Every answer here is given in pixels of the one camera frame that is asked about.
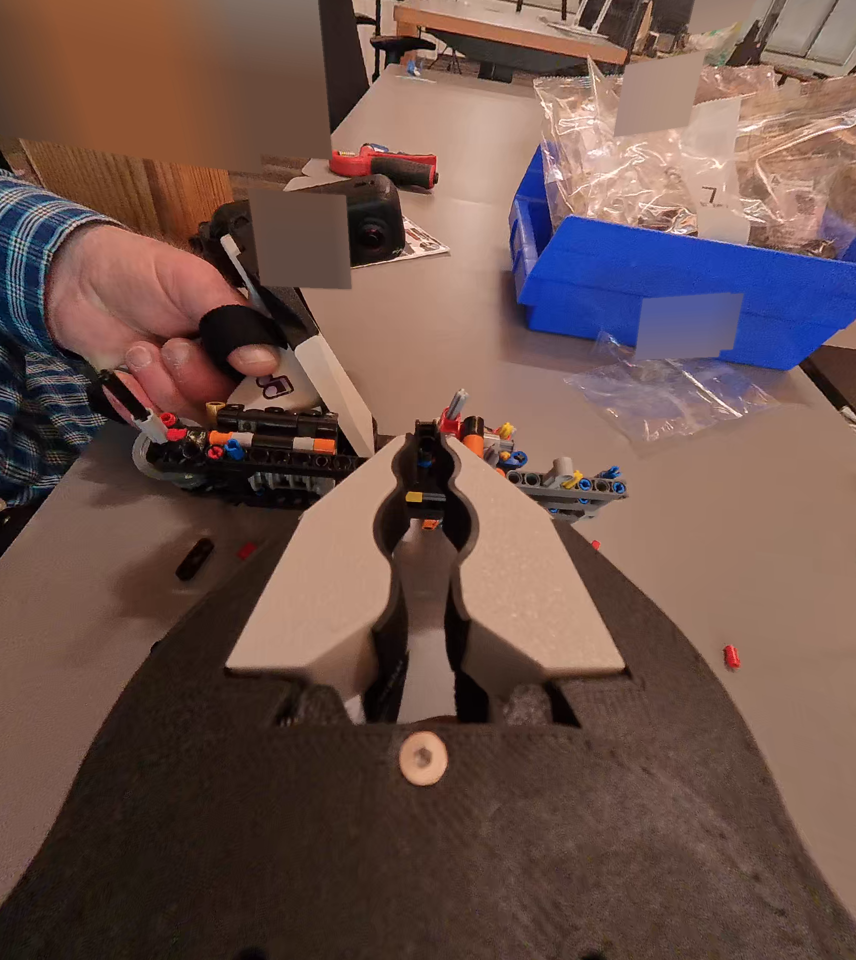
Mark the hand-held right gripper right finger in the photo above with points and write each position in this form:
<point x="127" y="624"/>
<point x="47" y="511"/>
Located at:
<point x="540" y="600"/>

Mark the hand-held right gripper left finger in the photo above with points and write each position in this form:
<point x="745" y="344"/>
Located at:
<point x="308" y="592"/>

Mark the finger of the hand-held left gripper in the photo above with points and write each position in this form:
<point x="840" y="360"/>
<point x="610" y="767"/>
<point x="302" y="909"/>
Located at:
<point x="338" y="397"/>
<point x="278" y="386"/>

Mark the multicoloured lego vehicle model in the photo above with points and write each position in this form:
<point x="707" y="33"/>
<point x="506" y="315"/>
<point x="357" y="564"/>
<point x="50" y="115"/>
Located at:
<point x="278" y="450"/>

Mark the person's left forearm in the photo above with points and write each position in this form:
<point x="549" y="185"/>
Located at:
<point x="8" y="240"/>

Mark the red lego connector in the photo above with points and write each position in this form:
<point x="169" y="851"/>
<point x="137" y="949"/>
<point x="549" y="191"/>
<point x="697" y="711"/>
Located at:
<point x="246" y="550"/>

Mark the black short lego beam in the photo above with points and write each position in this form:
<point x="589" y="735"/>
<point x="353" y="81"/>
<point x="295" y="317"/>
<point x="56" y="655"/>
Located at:
<point x="194" y="559"/>

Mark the red lego pin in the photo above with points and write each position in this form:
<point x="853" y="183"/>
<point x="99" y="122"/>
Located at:
<point x="732" y="656"/>

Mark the person's left hand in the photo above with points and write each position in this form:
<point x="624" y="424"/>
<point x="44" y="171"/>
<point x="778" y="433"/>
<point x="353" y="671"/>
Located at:
<point x="128" y="300"/>

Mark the red black power tool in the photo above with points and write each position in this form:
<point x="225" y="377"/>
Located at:
<point x="390" y="166"/>

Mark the black office chair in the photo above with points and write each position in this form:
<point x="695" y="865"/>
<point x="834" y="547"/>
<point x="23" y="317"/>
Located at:
<point x="342" y="60"/>

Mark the wooden work table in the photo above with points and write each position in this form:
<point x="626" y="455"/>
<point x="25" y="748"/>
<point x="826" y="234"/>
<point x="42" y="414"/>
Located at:
<point x="518" y="34"/>

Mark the flat clear plastic bag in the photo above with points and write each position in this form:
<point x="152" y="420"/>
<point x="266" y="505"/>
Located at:
<point x="668" y="397"/>

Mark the blue plastic bin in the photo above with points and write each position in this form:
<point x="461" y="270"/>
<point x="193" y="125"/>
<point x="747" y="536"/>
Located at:
<point x="623" y="285"/>

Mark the pile of clear plastic bags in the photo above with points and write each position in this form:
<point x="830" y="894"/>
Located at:
<point x="638" y="172"/>

